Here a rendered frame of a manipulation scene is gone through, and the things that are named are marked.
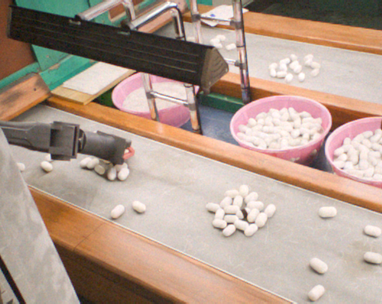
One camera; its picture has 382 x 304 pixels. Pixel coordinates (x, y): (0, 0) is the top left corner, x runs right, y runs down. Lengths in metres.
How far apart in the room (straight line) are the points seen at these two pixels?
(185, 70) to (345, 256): 0.49
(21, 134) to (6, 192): 0.92
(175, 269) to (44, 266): 0.78
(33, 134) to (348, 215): 0.69
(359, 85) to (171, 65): 0.71
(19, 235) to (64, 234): 0.95
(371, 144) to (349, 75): 0.36
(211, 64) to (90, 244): 0.46
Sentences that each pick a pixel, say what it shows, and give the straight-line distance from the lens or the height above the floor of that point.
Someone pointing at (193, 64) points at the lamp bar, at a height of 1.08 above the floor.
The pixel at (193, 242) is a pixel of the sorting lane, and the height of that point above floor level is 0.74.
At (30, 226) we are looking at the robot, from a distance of 0.32.
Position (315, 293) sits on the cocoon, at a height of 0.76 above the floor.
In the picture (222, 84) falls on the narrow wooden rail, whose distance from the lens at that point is 1.72.
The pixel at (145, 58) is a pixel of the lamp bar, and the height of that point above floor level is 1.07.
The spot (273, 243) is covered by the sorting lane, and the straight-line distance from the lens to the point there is 1.15.
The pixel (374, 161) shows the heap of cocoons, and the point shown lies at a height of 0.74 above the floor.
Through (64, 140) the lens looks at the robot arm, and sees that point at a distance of 1.26.
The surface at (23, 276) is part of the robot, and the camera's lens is 0.33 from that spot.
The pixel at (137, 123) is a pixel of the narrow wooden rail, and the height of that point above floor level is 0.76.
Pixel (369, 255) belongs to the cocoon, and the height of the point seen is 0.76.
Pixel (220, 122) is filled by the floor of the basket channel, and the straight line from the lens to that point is 1.67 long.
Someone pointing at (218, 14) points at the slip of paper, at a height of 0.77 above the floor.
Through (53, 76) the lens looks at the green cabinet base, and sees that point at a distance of 1.83.
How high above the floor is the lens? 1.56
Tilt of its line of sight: 39 degrees down
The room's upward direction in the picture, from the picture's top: 9 degrees counter-clockwise
